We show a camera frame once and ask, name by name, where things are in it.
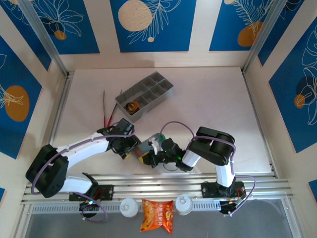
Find blue sock with orange cuff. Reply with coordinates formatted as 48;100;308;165
135;142;157;159

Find brown item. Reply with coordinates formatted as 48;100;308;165
123;100;141;116

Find red chopsticks pair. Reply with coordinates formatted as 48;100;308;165
102;89;124;127

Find white pull-tab can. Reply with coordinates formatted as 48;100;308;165
175;194;194;216

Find white round plastic jar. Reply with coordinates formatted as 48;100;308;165
120;197;139;218

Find orange snack bag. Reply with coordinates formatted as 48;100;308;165
140;198;174;235

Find grey compartment organizer tray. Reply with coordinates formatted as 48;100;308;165
115;71;174;123

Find black controller box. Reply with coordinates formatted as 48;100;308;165
219;200;242;217
79;200;96;211

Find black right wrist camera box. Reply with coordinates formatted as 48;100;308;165
162;138;185;160

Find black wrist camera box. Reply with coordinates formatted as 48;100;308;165
116;118;136;136
162;138;185;160

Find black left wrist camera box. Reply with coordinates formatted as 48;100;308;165
116;118;136;136

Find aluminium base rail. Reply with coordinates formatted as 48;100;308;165
21;173;292;205

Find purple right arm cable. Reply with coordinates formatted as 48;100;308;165
160;120;258;218

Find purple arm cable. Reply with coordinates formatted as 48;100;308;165
160;120;258;218
31;120;136;223

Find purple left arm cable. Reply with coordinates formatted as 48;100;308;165
31;120;136;223

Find aluminium side rail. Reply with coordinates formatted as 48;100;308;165
48;71;74;149

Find perforated metal cable tray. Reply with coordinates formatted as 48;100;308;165
31;200;221;216

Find aluminium frame post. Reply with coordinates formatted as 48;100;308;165
242;0;285;75
18;0;69;77

